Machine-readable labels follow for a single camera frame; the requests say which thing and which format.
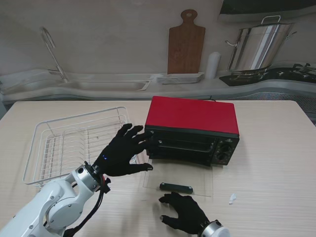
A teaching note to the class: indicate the black gas stove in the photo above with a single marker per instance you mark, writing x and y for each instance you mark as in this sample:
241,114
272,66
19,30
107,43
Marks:
271,75

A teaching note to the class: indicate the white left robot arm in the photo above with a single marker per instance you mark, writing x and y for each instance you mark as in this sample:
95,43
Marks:
59,205

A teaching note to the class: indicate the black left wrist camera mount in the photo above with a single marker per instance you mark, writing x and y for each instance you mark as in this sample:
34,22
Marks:
106,186

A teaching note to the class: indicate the steel kitchen sink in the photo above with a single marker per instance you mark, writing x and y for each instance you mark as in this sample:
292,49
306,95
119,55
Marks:
106,86

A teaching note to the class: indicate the brown wooden cutting board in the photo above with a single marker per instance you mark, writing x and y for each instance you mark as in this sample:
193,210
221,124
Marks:
186,47

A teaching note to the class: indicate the chrome kitchen faucet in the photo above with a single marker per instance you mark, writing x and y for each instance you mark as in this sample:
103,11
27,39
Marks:
53,54

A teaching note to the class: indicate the red and black toaster oven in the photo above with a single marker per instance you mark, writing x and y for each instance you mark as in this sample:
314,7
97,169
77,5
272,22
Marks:
190,116

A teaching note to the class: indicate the dark range hood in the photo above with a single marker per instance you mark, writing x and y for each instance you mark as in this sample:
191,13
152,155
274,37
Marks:
266,7

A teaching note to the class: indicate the stack of white plates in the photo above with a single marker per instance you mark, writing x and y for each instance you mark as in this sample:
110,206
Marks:
180,78

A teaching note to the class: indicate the stainless steel stockpot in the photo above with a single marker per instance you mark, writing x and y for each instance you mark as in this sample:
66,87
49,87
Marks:
259,47

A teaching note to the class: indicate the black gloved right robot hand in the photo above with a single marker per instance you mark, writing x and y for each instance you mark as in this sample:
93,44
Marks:
187,212

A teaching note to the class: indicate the black oven temperature knob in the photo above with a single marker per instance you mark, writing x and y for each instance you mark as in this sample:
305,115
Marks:
225,148

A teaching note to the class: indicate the black oven timer knob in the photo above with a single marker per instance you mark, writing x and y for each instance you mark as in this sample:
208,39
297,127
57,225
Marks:
224,156

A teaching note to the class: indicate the white cylindrical bottle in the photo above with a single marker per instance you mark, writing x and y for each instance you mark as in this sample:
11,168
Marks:
212,65

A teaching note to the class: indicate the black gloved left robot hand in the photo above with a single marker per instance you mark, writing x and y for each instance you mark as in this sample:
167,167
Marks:
118,155

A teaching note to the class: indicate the small white paper scrap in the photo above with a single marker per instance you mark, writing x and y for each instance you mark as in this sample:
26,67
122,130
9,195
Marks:
232,198

